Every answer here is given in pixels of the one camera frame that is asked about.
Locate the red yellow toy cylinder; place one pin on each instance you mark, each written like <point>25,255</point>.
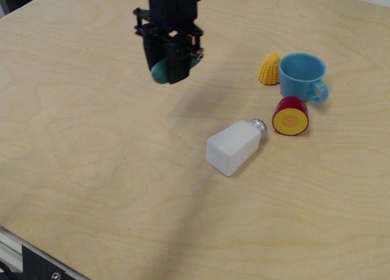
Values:
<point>291,116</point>

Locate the black corner bracket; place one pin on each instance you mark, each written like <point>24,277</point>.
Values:
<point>42,266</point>

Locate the green toy cucumber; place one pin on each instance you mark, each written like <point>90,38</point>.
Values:
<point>159,71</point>

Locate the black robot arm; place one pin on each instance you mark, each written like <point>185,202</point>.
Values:
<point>171,39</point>

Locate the yellow toy corn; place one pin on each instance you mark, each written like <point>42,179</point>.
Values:
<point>268,73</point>

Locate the blue plastic cup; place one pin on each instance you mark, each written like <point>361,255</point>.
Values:
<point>301,76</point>

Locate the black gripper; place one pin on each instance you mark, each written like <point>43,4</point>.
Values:
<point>165,21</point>

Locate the white salt shaker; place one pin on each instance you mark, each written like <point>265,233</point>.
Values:
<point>231,147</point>

